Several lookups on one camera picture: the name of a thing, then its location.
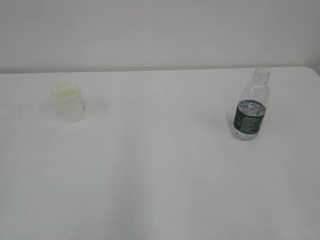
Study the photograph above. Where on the clear water bottle green label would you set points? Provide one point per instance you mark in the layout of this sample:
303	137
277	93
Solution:
252	106

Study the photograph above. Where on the white paper cup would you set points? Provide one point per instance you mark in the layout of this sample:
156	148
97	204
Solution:
68	102

